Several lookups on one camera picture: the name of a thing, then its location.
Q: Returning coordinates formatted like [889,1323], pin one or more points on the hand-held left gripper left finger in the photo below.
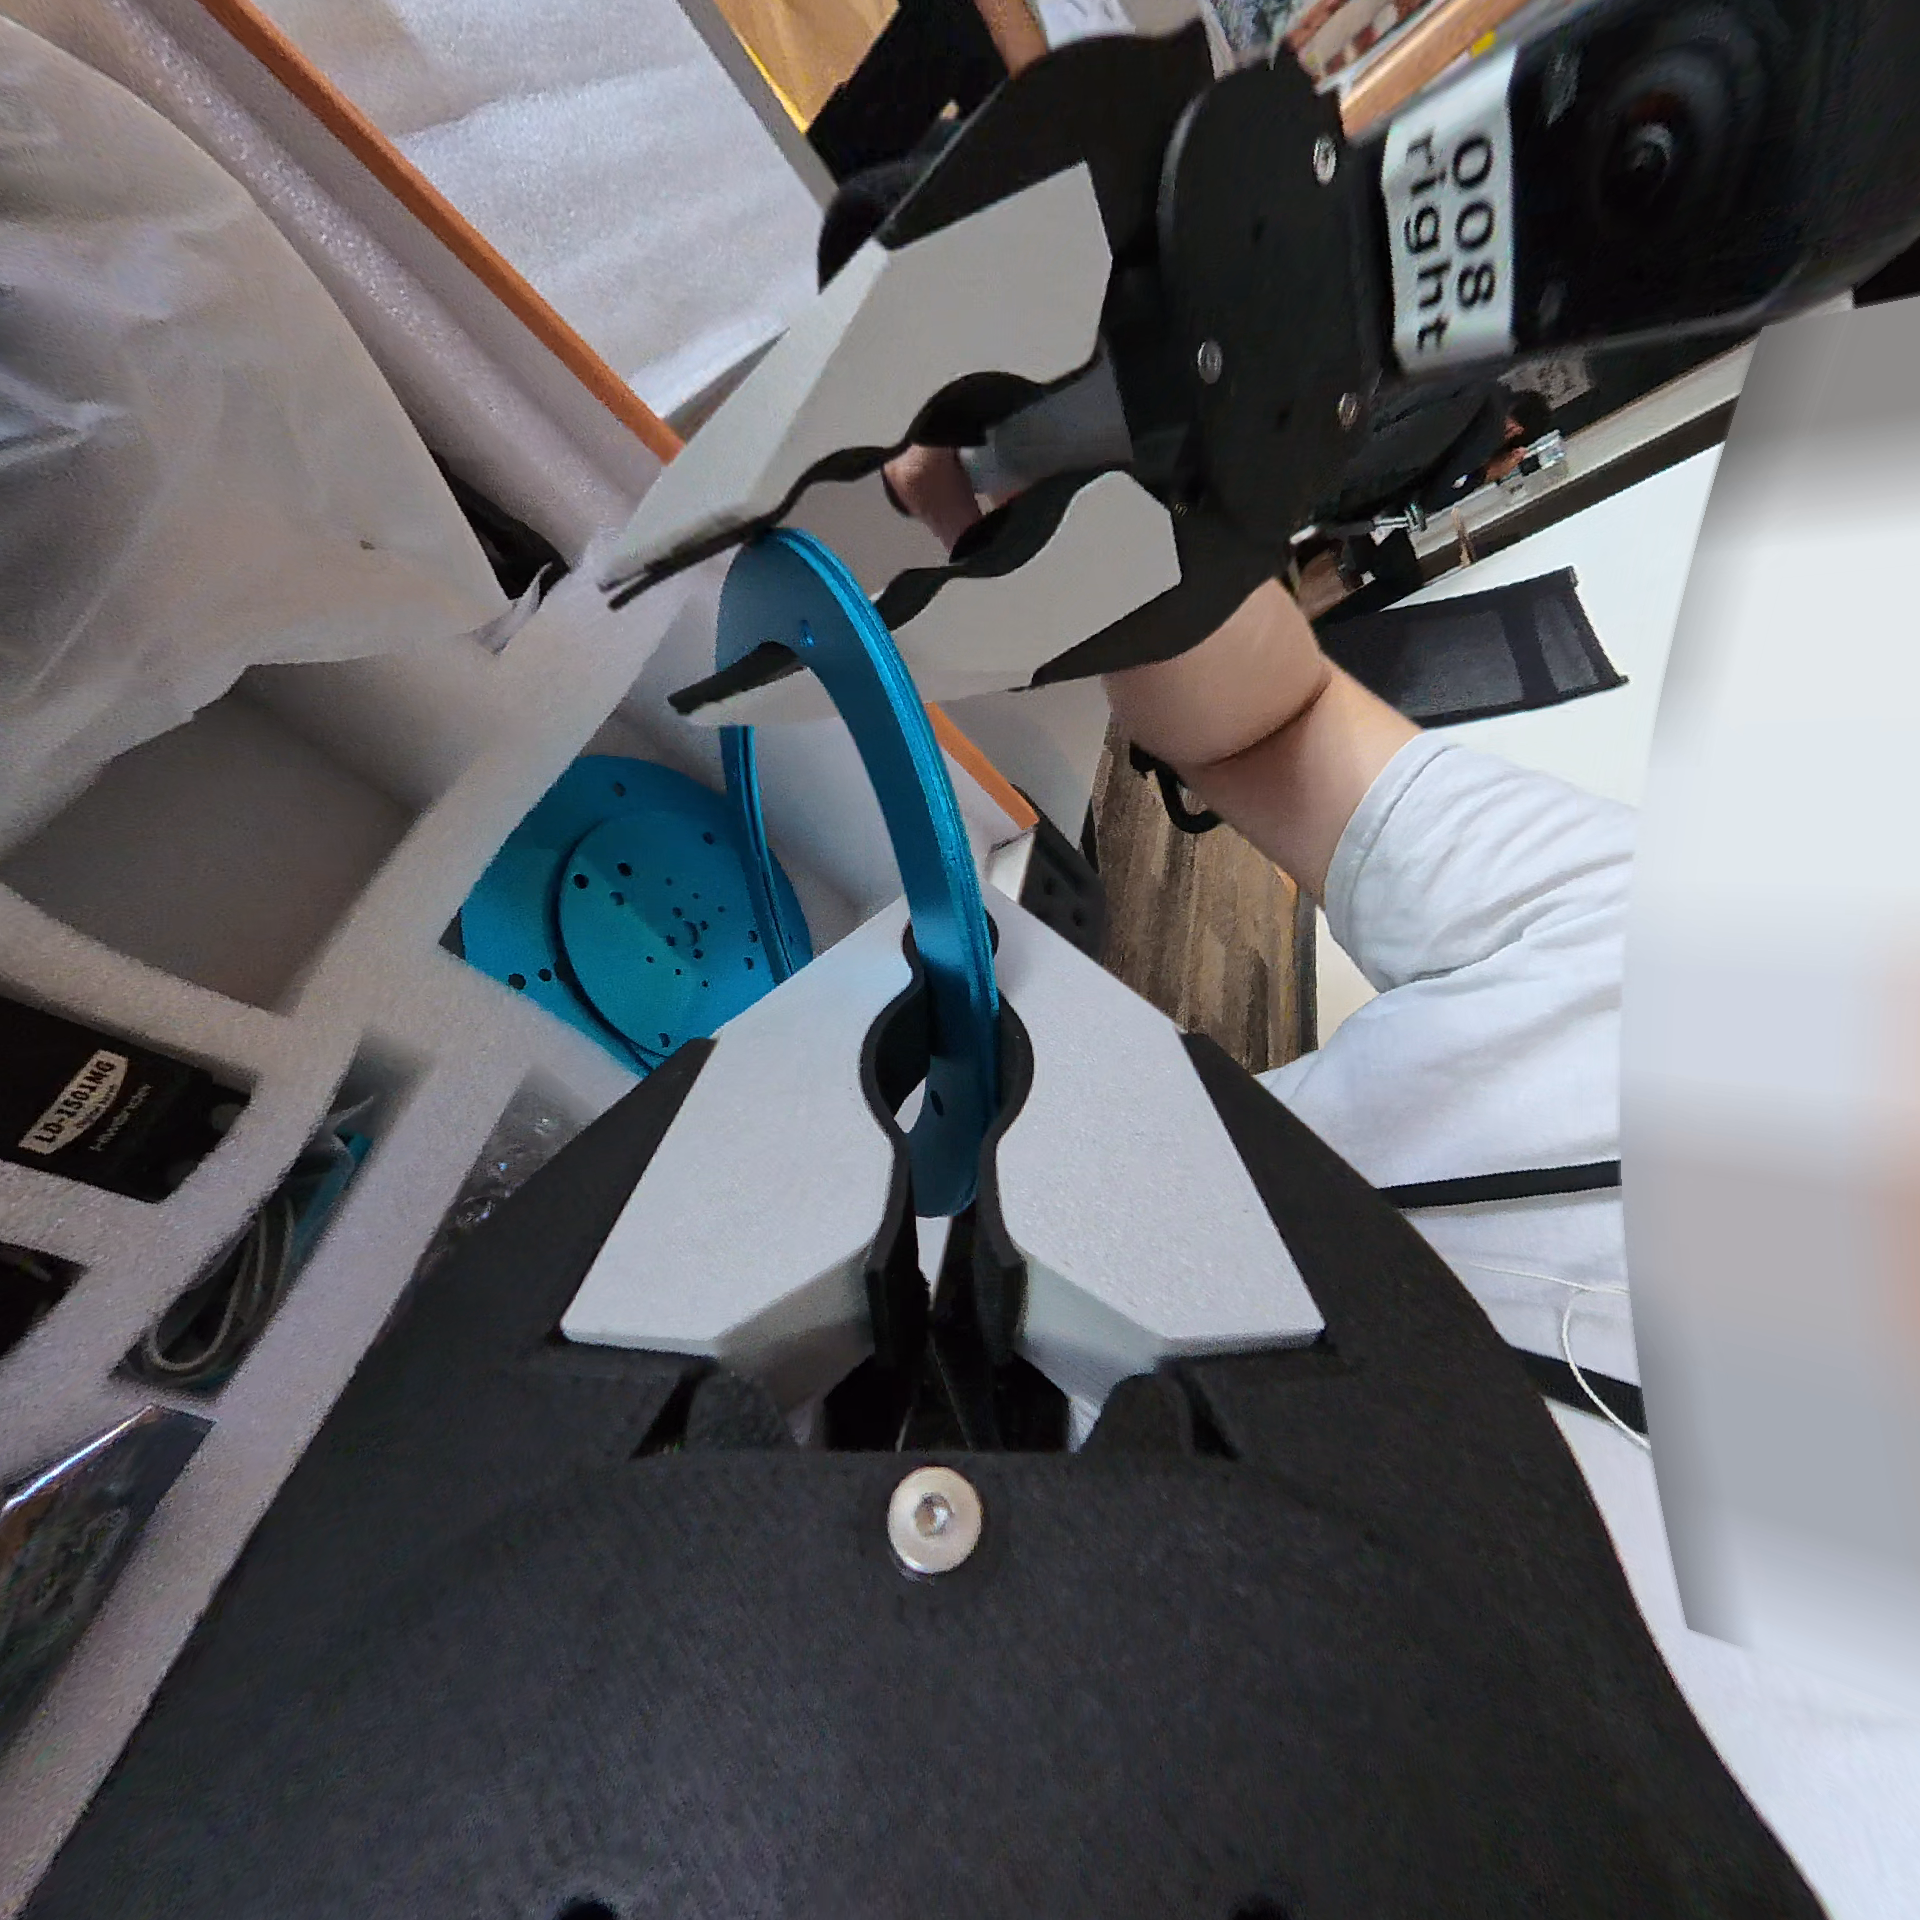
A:
[749,1198]

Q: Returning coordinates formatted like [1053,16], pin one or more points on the black servo without horn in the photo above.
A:
[105,1101]

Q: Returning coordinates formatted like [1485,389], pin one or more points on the black perforated armrest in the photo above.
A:
[1066,900]

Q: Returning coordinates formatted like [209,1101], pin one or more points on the blue disc with few holes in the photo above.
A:
[523,933]

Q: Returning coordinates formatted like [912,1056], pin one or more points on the person's right hand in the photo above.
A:
[932,505]

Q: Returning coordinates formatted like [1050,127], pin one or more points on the crumpled clear plastic bag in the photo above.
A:
[182,377]

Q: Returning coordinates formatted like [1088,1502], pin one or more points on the servo with black horn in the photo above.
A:
[25,1298]

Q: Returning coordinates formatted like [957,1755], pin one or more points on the black mesh chair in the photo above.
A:
[1471,646]

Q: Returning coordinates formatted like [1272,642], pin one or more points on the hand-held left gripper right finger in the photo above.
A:
[1155,1198]

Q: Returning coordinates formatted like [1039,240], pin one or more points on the shiny foil packet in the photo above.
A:
[77,1530]

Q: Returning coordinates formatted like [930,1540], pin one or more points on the orange cardboard kit box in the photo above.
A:
[377,1035]

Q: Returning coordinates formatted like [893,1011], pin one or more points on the blue disc with many holes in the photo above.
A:
[662,933]

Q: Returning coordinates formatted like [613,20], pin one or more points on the person's white shirt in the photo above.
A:
[1499,975]

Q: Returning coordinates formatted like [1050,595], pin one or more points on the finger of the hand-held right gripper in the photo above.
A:
[1050,585]
[932,345]

